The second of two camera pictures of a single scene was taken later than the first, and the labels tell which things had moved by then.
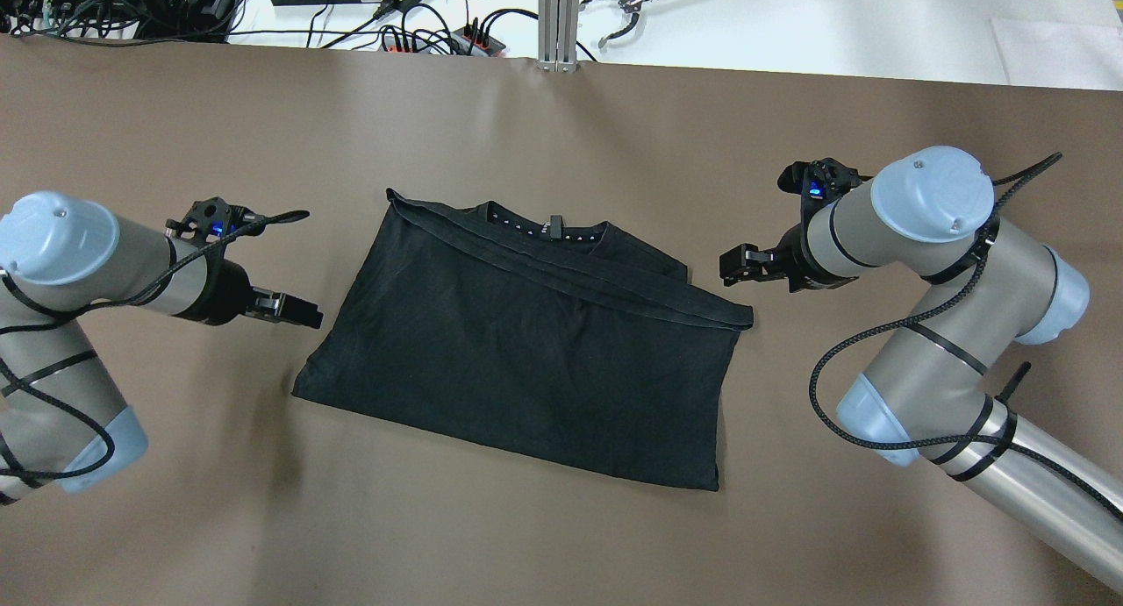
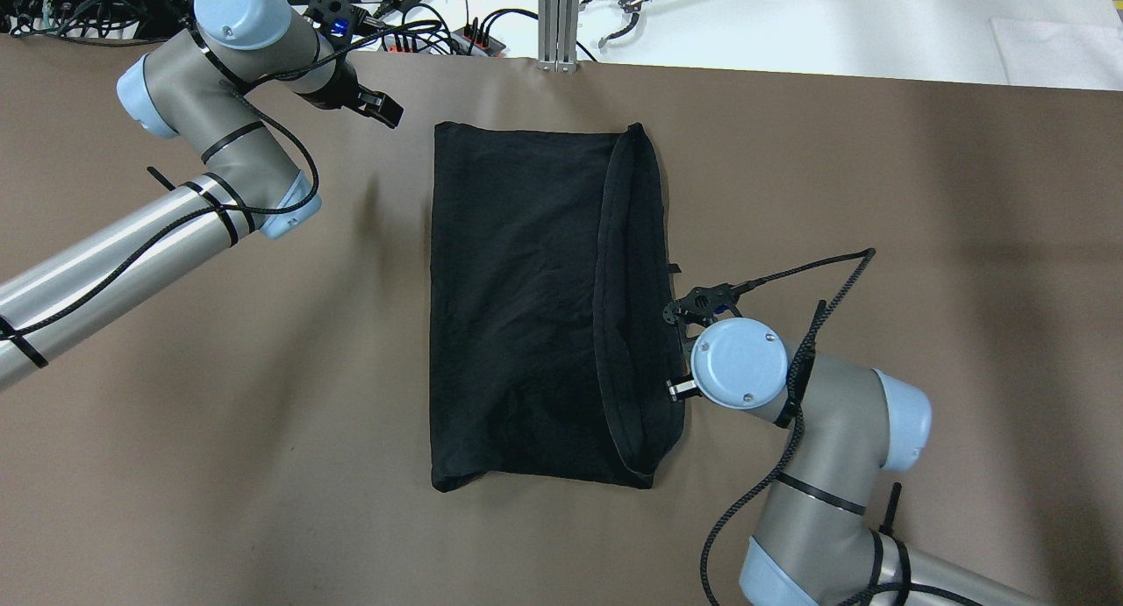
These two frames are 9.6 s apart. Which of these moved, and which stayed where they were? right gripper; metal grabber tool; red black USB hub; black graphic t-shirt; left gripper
Moved: left gripper; right gripper; black graphic t-shirt
Stayed: red black USB hub; metal grabber tool
